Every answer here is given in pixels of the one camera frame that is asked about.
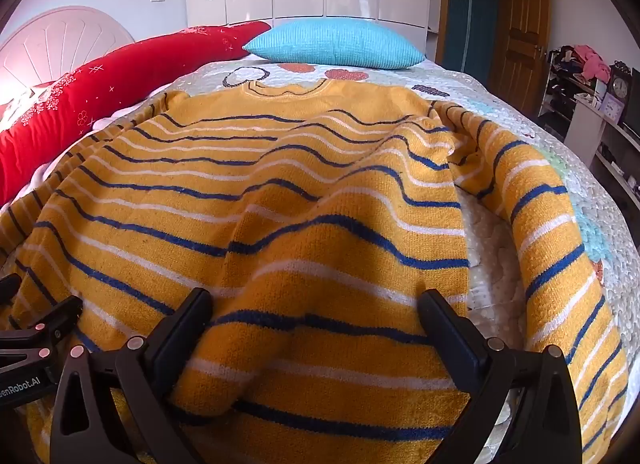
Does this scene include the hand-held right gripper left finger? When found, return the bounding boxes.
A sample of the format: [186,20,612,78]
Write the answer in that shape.
[49,287,216,464]

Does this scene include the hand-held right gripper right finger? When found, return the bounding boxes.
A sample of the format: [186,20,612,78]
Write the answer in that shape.
[417,289,584,464]

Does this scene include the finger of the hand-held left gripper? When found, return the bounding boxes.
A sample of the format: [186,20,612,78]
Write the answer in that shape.
[0,295,84,370]
[0,273,22,306]

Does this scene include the yellow striped sweater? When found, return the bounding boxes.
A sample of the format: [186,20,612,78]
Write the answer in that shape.
[0,79,628,464]

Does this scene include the red long pillow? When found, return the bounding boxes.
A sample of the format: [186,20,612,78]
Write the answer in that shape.
[0,21,272,207]

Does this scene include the heart print quilt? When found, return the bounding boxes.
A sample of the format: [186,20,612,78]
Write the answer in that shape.
[165,57,640,464]

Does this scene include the white shelf unit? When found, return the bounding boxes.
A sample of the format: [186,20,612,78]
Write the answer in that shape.
[565,94,640,217]

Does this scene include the cluttered storage rack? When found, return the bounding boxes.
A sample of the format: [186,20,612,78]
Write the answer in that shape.
[539,44,612,132]

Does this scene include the purple alarm clock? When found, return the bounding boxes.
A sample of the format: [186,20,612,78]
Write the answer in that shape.
[600,94,626,123]

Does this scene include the black monitor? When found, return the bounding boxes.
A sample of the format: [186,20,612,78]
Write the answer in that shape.
[622,69,640,131]

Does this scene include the dark ornate clock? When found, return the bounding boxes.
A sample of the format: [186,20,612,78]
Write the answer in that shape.
[609,60,634,101]

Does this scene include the pink cloth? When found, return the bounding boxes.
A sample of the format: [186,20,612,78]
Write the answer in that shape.
[572,44,612,82]

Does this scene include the wooden door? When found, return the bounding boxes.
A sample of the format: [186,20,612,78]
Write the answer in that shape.
[487,0,551,115]

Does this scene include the blue pillow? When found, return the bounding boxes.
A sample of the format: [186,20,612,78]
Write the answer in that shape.
[242,17,426,70]

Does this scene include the teal glass door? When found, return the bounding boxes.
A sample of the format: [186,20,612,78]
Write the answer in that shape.
[442,0,503,75]

